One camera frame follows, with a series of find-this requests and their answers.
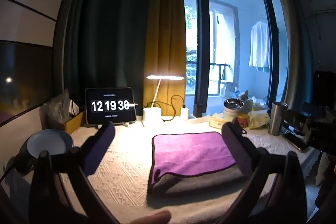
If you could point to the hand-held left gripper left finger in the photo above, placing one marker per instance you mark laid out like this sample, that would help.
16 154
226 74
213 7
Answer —
101 142

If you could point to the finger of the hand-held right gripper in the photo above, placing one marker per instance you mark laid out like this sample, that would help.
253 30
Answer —
294 119

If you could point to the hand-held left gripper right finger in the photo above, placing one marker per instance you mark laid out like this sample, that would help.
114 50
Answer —
237 148

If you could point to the purple towel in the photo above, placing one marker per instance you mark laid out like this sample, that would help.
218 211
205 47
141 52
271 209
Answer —
193 151

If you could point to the grey towel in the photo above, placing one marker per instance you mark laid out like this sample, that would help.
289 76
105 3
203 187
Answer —
199 179

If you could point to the person's left hand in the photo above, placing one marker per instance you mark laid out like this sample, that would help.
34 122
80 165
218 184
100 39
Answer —
153 217

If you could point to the steel tumbler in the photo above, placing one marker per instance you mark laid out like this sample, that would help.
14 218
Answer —
277 119

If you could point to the black phone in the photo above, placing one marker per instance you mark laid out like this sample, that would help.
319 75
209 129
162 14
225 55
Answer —
295 140

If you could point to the white tablet stand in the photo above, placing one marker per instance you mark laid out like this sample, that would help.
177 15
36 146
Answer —
126 123

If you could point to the tissue packet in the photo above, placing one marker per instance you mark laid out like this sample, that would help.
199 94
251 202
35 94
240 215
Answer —
219 121

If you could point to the cardboard box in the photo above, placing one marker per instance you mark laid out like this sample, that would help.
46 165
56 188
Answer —
74 121

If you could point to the yellow plastic packet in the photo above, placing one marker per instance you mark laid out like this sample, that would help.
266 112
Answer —
258 119

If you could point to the black tablet clock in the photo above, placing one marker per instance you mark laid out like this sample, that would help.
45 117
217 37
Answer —
110 106

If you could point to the white textured tablecloth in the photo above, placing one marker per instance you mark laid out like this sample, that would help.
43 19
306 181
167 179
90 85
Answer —
126 171

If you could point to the dark monitor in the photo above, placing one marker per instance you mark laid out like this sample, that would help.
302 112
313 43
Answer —
324 88

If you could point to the steel bowl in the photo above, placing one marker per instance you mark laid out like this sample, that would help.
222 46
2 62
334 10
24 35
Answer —
233 103

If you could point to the white bowl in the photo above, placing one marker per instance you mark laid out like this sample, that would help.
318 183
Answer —
50 145

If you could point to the small black device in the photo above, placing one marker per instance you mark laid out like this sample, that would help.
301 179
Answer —
198 109

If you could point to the crumpled plastic bag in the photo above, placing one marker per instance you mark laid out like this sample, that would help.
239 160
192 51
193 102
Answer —
56 108

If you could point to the white charger plug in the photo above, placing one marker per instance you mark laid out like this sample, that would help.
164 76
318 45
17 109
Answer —
184 112

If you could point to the white desk lamp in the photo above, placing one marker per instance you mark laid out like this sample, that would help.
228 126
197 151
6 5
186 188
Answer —
157 98

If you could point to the beige curtain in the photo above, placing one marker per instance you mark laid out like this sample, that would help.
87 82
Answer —
291 37

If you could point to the hanging white shirt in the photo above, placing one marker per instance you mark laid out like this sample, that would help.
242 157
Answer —
260 44

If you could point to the dark green curtain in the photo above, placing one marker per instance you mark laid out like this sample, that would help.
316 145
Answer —
105 24

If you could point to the mustard yellow curtain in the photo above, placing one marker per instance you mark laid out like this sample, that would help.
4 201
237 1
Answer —
164 35

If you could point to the black window frame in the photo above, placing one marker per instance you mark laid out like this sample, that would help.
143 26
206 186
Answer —
202 29

